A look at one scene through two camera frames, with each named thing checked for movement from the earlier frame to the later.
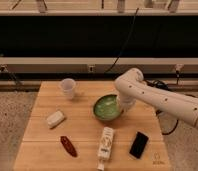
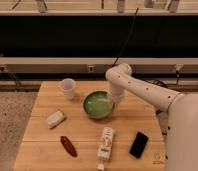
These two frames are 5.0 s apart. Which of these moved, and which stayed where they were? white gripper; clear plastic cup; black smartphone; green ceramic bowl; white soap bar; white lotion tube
Moved: white gripper; green ceramic bowl
Stayed: white soap bar; clear plastic cup; black smartphone; white lotion tube
